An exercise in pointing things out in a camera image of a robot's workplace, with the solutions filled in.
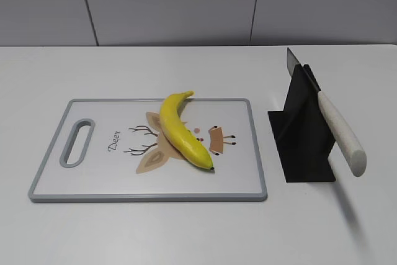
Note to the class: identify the white grey-rimmed cutting board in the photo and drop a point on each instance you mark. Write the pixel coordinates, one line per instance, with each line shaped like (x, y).
(113, 150)

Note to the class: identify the white-handled kitchen knife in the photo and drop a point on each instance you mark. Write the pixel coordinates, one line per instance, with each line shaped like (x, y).
(344, 136)

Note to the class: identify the yellow plastic banana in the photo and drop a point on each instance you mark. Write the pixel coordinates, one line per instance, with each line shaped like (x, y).
(179, 136)

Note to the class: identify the black knife stand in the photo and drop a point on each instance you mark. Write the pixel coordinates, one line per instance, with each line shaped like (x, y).
(303, 138)

